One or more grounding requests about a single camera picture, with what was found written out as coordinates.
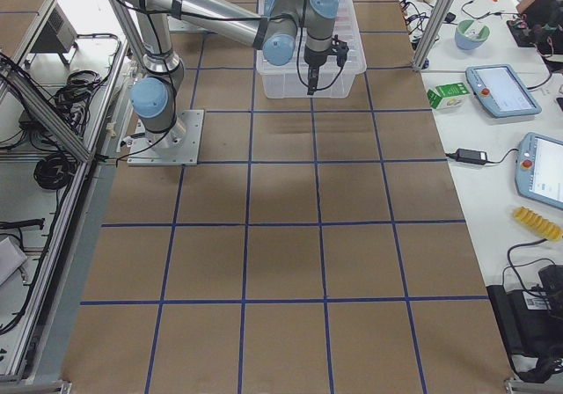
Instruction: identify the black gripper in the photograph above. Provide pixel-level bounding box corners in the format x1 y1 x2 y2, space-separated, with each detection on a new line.
303 35 332 95

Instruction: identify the clear plastic box lid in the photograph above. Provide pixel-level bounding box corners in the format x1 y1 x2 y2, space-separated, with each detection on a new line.
259 0 366 77

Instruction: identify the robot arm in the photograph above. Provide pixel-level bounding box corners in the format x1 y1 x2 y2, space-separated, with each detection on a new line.
116 0 348 149

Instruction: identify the clear plastic storage box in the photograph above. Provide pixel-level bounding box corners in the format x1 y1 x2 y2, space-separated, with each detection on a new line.
255 0 369 100

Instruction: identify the green white carton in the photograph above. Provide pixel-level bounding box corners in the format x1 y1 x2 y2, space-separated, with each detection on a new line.
427 82 470 110

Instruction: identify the light green bowl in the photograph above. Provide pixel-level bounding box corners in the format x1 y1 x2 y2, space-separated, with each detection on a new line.
454 19 490 51

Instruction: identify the black power adapter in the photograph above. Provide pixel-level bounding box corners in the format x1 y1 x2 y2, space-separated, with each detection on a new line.
445 148 488 165

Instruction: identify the teach pendant far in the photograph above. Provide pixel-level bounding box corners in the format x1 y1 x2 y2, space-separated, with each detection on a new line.
465 64 542 118

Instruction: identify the teach pendant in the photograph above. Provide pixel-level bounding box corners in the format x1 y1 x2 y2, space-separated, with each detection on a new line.
465 64 542 118
515 132 563 209

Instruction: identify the teach pendant near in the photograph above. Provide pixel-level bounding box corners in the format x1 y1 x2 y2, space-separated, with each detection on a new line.
515 132 563 209

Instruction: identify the yellow corrugated toy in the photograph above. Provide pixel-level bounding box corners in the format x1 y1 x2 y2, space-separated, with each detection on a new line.
512 207 562 241

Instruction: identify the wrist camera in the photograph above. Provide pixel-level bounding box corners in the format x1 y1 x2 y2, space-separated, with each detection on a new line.
331 34 349 69

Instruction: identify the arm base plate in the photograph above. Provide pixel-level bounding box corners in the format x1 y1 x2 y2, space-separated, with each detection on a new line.
127 109 205 166

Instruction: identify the aluminium frame post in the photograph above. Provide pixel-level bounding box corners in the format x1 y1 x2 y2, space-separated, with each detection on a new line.
412 0 454 71

